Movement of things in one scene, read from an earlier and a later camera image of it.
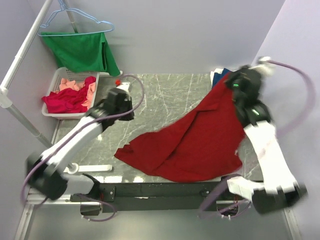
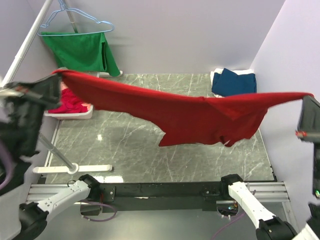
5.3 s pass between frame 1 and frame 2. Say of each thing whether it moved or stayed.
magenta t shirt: stayed
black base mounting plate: stayed
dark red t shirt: moved
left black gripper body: moved
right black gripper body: moved
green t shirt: stayed
